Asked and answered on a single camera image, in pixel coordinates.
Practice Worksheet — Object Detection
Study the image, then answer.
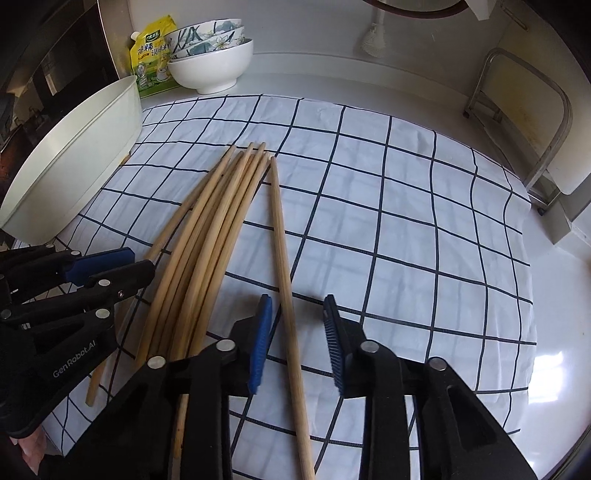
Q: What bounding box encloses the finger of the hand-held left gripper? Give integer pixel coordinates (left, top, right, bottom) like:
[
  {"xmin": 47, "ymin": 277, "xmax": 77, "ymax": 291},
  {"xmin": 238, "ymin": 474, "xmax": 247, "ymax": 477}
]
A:
[
  {"xmin": 0, "ymin": 260, "xmax": 156, "ymax": 340},
  {"xmin": 0, "ymin": 244, "xmax": 136, "ymax": 305}
]

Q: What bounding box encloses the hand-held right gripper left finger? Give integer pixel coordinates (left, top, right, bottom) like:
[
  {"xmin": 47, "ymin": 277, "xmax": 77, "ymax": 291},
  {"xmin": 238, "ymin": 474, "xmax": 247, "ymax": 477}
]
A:
[{"xmin": 44, "ymin": 294, "xmax": 274, "ymax": 480}]

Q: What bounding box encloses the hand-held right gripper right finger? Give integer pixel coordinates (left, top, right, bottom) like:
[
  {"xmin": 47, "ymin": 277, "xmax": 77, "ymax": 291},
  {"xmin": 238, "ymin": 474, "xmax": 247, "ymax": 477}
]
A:
[{"xmin": 322, "ymin": 294, "xmax": 539, "ymax": 480}]

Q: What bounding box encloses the single bamboo chopstick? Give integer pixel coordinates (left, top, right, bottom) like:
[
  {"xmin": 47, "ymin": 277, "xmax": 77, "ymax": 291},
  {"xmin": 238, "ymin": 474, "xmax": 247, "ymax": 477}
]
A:
[{"xmin": 268, "ymin": 156, "xmax": 317, "ymax": 480}]

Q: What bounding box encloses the bundle of wooden chopsticks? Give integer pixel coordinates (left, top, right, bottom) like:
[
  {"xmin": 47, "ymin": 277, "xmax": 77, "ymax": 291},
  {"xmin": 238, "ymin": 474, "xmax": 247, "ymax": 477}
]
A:
[{"xmin": 85, "ymin": 142, "xmax": 273, "ymax": 480}]

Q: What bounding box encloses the cream round basin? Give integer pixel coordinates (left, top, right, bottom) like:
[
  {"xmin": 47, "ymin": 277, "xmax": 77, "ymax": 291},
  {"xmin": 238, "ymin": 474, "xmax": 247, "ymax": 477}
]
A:
[{"xmin": 0, "ymin": 75, "xmax": 143, "ymax": 245}]

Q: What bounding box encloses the person's left hand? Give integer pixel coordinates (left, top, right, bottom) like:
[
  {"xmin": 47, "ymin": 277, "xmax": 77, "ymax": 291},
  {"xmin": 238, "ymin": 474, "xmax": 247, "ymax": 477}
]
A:
[{"xmin": 9, "ymin": 430, "xmax": 47, "ymax": 469}]

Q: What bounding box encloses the white black-checked cloth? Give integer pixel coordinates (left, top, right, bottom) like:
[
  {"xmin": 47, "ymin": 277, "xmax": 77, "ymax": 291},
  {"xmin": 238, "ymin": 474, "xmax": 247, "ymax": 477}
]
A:
[{"xmin": 44, "ymin": 95, "xmax": 539, "ymax": 480}]

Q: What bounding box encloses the yellow seasoning pouch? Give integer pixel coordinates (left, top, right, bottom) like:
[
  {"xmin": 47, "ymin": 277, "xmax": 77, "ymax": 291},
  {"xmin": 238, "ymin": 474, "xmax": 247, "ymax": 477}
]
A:
[{"xmin": 128, "ymin": 14, "xmax": 182, "ymax": 99}]

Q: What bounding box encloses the large white bowl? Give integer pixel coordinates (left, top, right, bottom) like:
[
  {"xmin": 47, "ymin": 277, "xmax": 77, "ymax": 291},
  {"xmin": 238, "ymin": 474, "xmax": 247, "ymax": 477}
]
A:
[{"xmin": 167, "ymin": 38, "xmax": 254, "ymax": 95}]

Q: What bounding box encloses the floral patterned bowl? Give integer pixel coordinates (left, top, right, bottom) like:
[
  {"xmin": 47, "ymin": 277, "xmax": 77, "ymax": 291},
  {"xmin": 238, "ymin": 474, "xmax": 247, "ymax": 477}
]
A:
[
  {"xmin": 168, "ymin": 25, "xmax": 246, "ymax": 60},
  {"xmin": 165, "ymin": 18, "xmax": 243, "ymax": 47}
]

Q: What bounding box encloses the white dish brush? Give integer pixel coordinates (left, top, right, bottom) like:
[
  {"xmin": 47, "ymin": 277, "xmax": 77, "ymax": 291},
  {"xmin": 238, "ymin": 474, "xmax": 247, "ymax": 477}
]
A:
[{"xmin": 355, "ymin": 9, "xmax": 386, "ymax": 58}]

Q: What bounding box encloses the round brown-rimmed sieve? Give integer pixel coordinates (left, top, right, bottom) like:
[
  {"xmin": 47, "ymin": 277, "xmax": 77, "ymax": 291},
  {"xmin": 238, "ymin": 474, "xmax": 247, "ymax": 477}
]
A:
[{"xmin": 360, "ymin": 0, "xmax": 469, "ymax": 12}]

